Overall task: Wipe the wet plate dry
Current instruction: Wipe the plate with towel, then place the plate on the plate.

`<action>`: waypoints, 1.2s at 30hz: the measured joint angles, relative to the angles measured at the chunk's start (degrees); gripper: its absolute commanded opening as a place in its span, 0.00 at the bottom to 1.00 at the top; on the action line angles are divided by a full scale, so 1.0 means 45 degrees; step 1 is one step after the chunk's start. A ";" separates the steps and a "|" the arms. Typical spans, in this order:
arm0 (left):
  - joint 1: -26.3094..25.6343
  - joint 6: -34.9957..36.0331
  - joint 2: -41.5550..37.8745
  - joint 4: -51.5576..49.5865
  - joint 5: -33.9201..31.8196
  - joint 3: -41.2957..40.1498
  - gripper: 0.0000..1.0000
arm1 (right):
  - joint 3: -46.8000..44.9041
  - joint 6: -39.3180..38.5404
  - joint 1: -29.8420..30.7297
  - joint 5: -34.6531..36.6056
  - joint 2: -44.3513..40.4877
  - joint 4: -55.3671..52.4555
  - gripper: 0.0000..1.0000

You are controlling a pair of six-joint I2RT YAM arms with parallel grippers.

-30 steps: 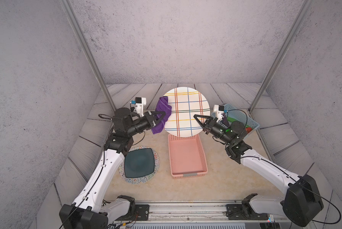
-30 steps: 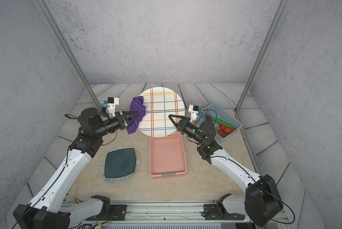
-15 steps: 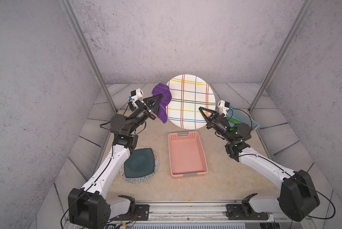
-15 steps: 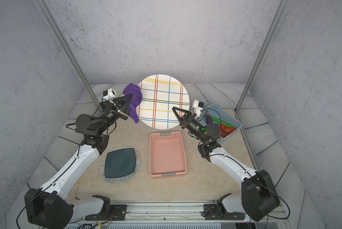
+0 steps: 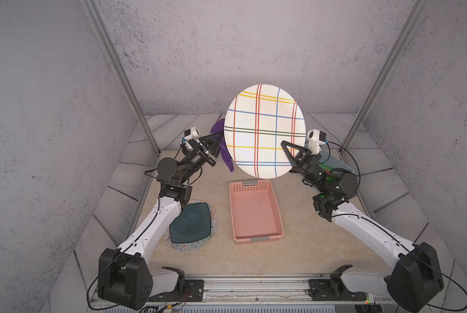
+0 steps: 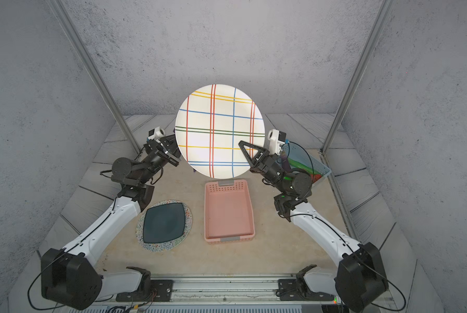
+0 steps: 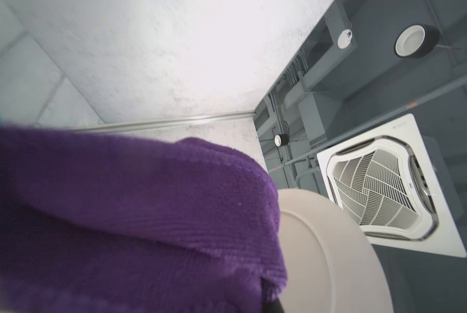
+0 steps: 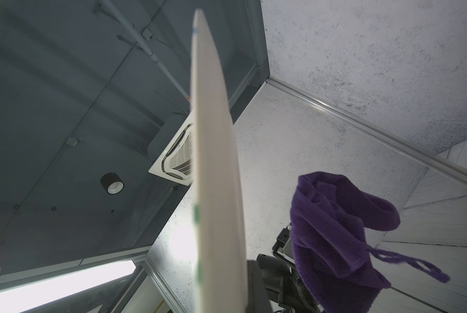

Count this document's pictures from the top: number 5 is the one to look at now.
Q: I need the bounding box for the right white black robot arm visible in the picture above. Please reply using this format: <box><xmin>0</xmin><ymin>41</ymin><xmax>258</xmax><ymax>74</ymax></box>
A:
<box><xmin>281</xmin><ymin>141</ymin><xmax>444</xmax><ymax>312</ymax></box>

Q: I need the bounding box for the plaid striped round plate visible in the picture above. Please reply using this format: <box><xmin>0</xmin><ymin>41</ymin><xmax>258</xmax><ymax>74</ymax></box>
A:
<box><xmin>224</xmin><ymin>84</ymin><xmax>306</xmax><ymax>179</ymax></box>

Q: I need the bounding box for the pink plastic tray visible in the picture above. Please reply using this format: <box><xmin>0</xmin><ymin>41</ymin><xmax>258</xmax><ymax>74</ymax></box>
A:
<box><xmin>229</xmin><ymin>179</ymin><xmax>284</xmax><ymax>245</ymax></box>

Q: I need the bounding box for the right metal frame pole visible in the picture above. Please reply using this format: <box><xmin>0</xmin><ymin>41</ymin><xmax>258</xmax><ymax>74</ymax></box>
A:
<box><xmin>340</xmin><ymin>0</ymin><xmax>430</xmax><ymax>152</ymax></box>

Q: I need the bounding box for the colourful speckled round plate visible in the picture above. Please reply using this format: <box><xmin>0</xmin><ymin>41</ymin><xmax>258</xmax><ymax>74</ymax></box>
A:
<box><xmin>163</xmin><ymin>200</ymin><xmax>219</xmax><ymax>252</ymax></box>

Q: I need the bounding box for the metal frame pole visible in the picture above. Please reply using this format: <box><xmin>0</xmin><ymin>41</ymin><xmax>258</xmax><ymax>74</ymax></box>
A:
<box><xmin>82</xmin><ymin>0</ymin><xmax>161</xmax><ymax>155</ymax></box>
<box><xmin>340</xmin><ymin>0</ymin><xmax>430</xmax><ymax>152</ymax></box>

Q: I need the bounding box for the light blue plastic basket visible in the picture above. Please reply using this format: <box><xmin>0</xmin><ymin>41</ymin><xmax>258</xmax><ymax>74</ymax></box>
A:
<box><xmin>319</xmin><ymin>150</ymin><xmax>355</xmax><ymax>173</ymax></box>

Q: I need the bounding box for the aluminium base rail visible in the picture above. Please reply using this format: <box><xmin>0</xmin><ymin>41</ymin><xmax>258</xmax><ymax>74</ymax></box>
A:
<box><xmin>141</xmin><ymin>274</ymin><xmax>403</xmax><ymax>312</ymax></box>

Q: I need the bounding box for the left metal frame pole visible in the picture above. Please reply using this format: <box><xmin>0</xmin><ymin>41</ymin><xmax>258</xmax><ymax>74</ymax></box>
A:
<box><xmin>82</xmin><ymin>0</ymin><xmax>161</xmax><ymax>155</ymax></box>

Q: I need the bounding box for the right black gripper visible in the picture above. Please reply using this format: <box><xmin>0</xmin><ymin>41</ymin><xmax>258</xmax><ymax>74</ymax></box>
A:
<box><xmin>283</xmin><ymin>146</ymin><xmax>331</xmax><ymax>198</ymax></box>

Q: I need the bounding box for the dark teal square plate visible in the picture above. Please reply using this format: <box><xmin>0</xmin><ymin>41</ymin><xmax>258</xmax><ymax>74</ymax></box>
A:
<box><xmin>169</xmin><ymin>202</ymin><xmax>212</xmax><ymax>244</ymax></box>

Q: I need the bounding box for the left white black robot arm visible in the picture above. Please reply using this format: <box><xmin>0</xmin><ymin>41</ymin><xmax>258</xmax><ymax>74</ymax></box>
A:
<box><xmin>93</xmin><ymin>129</ymin><xmax>224</xmax><ymax>310</ymax></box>

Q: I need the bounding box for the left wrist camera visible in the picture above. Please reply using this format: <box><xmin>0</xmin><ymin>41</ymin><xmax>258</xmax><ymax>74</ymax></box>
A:
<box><xmin>182</xmin><ymin>127</ymin><xmax>200</xmax><ymax>143</ymax></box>

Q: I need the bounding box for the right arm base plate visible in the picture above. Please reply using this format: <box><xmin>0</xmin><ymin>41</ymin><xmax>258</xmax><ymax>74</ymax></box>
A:
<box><xmin>308</xmin><ymin>279</ymin><xmax>368</xmax><ymax>301</ymax></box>

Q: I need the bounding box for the purple cloth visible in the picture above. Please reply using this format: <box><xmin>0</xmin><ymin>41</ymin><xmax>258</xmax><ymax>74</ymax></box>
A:
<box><xmin>211</xmin><ymin>118</ymin><xmax>235</xmax><ymax>172</ymax></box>

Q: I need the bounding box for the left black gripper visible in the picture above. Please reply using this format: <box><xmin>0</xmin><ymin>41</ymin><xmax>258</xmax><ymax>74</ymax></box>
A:
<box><xmin>176</xmin><ymin>135</ymin><xmax>224</xmax><ymax>188</ymax></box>

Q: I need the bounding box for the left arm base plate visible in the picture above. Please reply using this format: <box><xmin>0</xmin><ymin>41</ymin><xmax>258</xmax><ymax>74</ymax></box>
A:
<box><xmin>148</xmin><ymin>279</ymin><xmax>204</xmax><ymax>303</ymax></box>

